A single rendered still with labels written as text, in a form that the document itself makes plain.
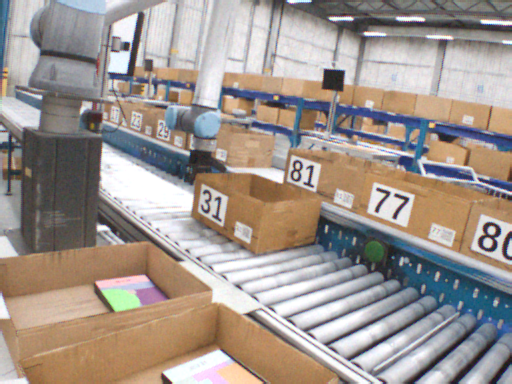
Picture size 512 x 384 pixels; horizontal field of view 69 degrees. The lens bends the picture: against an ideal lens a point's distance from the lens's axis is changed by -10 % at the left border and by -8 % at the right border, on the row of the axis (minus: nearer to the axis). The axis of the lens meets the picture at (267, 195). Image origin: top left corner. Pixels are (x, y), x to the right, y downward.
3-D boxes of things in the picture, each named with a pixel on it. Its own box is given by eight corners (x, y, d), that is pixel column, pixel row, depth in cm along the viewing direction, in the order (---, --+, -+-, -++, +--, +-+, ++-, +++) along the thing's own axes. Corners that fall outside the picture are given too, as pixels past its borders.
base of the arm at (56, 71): (38, 89, 88) (44, 47, 86) (20, 85, 100) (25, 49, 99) (109, 99, 102) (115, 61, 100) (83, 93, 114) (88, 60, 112)
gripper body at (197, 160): (183, 177, 161) (187, 147, 158) (201, 177, 167) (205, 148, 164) (194, 182, 156) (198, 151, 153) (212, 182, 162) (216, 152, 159)
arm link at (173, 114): (178, 106, 139) (208, 109, 147) (162, 103, 147) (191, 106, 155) (175, 133, 141) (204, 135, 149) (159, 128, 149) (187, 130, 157)
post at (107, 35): (81, 198, 183) (100, 4, 163) (91, 198, 186) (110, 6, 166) (89, 206, 175) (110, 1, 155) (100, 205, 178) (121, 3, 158)
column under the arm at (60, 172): (25, 267, 93) (26, 136, 86) (3, 232, 110) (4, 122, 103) (117, 254, 112) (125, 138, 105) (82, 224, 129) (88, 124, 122)
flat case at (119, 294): (123, 331, 75) (124, 324, 74) (93, 287, 88) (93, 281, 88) (185, 318, 83) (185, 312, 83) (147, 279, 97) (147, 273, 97)
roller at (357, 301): (275, 334, 96) (279, 316, 94) (388, 289, 131) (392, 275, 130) (290, 344, 92) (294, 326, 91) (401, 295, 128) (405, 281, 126)
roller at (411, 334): (338, 377, 82) (344, 358, 81) (441, 314, 118) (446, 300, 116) (357, 390, 79) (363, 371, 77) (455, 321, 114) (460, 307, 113)
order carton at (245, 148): (185, 151, 226) (189, 121, 222) (227, 153, 246) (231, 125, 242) (227, 167, 199) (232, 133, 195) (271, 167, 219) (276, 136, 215)
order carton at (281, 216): (189, 215, 158) (194, 173, 154) (246, 210, 178) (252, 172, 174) (256, 253, 131) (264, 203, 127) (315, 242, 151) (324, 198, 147)
